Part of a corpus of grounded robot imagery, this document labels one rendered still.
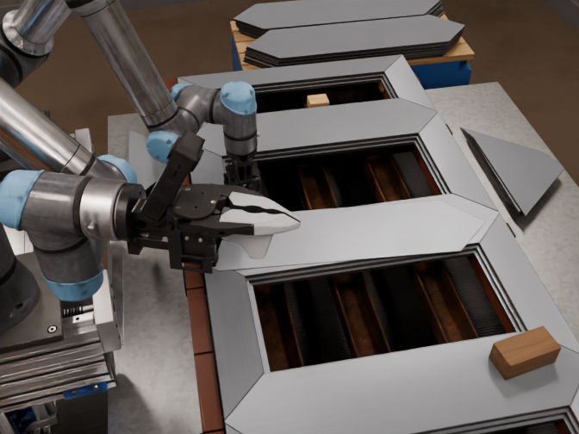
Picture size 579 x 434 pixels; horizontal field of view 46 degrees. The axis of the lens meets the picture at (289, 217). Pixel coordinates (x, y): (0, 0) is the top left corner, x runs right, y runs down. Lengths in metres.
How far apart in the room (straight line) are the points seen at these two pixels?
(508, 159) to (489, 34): 2.39
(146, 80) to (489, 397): 0.90
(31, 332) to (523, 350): 0.92
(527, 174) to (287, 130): 0.68
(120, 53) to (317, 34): 1.19
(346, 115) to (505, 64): 2.17
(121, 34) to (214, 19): 3.08
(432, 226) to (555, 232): 0.36
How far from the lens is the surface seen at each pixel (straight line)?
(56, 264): 0.92
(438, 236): 1.68
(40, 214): 0.86
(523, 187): 1.96
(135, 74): 1.36
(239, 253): 1.60
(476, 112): 2.28
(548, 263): 1.83
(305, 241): 1.63
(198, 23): 4.37
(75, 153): 1.00
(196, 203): 0.80
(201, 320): 1.51
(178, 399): 1.57
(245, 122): 1.49
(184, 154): 0.75
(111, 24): 1.34
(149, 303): 1.75
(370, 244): 1.63
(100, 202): 0.83
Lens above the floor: 2.00
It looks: 43 degrees down
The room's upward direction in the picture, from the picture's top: straight up
